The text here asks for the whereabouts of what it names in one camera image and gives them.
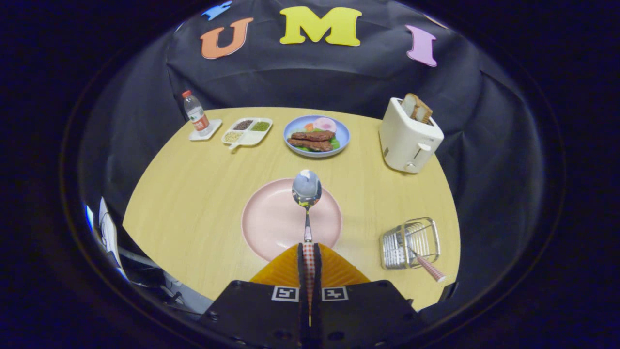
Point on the white divided grain tray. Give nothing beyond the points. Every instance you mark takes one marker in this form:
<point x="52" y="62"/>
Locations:
<point x="249" y="138"/>

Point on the white toaster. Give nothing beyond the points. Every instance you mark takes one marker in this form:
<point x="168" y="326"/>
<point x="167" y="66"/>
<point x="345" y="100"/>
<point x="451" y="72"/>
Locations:
<point x="404" y="140"/>

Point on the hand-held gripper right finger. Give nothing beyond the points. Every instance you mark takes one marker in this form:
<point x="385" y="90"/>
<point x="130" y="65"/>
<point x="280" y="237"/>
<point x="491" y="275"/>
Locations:
<point x="317" y="271"/>

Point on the green lettuce leaf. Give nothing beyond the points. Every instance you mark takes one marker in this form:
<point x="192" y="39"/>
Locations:
<point x="335" y="143"/>

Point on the white square coaster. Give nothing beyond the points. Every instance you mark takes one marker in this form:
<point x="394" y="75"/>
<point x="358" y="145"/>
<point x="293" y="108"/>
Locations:
<point x="213" y="127"/>

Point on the toasted bread slice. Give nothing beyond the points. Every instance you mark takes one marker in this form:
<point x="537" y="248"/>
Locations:
<point x="410" y="105"/>
<point x="424" y="114"/>

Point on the brown meat strip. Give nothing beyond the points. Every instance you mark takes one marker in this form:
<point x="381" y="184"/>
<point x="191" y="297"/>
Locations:
<point x="315" y="135"/>
<point x="308" y="145"/>

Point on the pink ham slice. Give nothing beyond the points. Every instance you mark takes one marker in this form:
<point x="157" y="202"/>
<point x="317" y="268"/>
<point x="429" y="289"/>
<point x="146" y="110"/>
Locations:
<point x="324" y="124"/>

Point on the white papers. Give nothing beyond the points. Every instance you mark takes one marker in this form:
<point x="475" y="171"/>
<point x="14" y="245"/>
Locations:
<point x="109" y="232"/>

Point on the blue food plate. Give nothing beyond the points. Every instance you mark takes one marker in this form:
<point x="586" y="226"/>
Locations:
<point x="298" y="125"/>

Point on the clear plastic water bottle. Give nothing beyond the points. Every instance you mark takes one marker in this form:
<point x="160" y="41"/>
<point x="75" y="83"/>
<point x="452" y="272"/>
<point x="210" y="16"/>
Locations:
<point x="196" y="114"/>

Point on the pink round plate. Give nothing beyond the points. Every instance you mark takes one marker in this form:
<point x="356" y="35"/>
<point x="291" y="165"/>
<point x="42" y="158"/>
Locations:
<point x="271" y="218"/>

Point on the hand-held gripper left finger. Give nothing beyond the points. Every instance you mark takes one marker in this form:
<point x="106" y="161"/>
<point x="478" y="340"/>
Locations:
<point x="301" y="271"/>

